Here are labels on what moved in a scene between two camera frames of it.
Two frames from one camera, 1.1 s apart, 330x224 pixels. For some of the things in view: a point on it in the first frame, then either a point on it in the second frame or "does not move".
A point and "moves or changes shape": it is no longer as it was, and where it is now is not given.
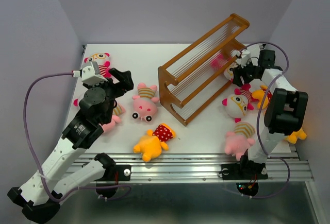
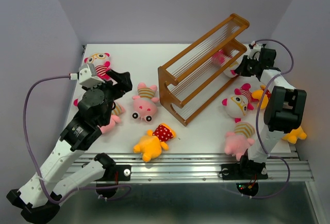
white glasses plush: [228, 74] moves or changes shape
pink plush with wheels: [144, 104] does not move
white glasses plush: [78, 95] does not move
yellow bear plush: [293, 138] does not move
